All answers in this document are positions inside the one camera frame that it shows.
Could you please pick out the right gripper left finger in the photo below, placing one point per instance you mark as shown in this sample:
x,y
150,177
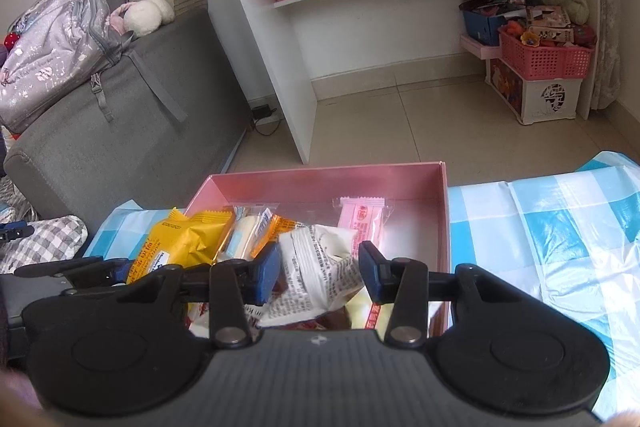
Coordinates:
x,y
228,287

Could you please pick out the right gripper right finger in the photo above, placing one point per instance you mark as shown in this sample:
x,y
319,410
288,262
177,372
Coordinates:
x,y
409,286

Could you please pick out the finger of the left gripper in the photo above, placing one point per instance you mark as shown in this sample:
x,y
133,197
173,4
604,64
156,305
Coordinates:
x,y
85,272

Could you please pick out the large yellow sandwich pack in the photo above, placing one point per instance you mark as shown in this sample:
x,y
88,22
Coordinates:
x,y
183,240

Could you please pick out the clear blue candy packet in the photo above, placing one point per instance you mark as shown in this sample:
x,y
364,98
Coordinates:
x,y
250,226

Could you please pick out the orange clear snack packet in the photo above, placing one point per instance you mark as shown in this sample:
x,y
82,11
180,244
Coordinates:
x,y
270,231

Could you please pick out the pink wafer bar wrapper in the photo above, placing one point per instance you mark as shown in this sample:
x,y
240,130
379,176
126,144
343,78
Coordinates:
x,y
364,215

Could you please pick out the white snack pack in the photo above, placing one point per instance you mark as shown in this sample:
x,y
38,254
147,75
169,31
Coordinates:
x,y
320,275

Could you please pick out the red snack pack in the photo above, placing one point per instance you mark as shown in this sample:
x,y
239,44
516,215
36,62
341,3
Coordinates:
x,y
198,318

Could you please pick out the cream white cake pack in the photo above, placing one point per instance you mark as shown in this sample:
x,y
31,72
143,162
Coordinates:
x,y
365,314

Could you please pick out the pink silver cardboard box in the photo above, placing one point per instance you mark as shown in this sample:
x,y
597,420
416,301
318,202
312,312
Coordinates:
x,y
324,215

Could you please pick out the grey sofa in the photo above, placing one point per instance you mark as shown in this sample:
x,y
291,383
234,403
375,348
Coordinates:
x,y
72,161

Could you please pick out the blue checkered tablecloth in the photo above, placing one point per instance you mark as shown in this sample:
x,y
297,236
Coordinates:
x,y
572,241

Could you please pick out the power strip on floor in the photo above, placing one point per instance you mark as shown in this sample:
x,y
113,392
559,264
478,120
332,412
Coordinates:
x,y
265,114

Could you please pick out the white decorated storage box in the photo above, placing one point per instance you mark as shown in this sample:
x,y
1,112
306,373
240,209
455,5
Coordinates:
x,y
533,101

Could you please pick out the silver grey backpack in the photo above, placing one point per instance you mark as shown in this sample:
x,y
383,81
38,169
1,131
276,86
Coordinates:
x,y
62,44

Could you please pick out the pink plastic basket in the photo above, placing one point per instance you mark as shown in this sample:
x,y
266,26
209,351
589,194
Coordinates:
x,y
544,62

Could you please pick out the white plush toy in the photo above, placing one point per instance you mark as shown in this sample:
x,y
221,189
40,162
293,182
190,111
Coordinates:
x,y
142,17

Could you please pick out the blue storage bin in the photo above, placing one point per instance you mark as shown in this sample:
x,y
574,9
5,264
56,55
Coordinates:
x,y
482,22

